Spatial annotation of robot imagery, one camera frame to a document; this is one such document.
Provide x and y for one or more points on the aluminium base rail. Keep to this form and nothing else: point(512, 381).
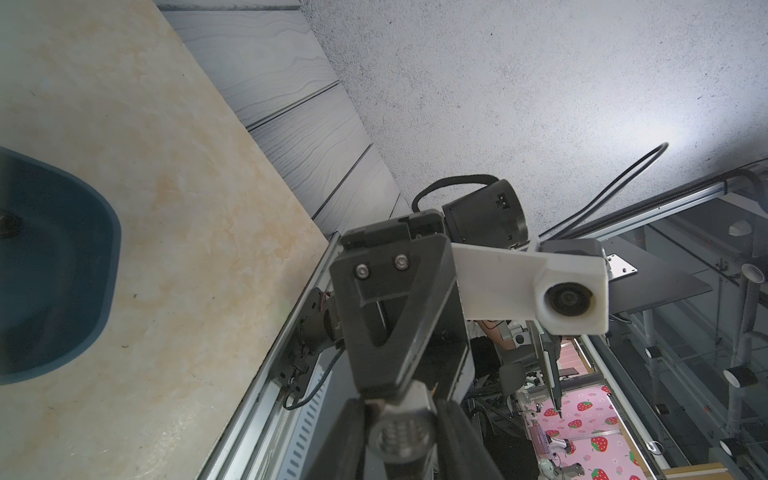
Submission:
point(263, 440)

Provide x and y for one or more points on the pink strawberry pattern cloth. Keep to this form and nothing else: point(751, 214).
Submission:
point(589, 423)

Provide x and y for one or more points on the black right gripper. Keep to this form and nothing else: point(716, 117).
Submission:
point(400, 310)

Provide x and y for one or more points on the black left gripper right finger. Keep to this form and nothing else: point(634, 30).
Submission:
point(461, 452)

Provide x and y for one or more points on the teal plastic storage box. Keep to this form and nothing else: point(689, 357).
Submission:
point(58, 275)

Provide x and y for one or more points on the black hex nut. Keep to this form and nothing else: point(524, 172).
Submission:
point(10, 225)

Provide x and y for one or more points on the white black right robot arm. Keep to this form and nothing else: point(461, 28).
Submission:
point(490, 216)

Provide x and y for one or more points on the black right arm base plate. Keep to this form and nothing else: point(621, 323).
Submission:
point(315, 330)

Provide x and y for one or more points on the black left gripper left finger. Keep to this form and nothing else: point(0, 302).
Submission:
point(342, 456)

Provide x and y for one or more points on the silver hex nut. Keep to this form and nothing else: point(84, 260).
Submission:
point(402, 430)

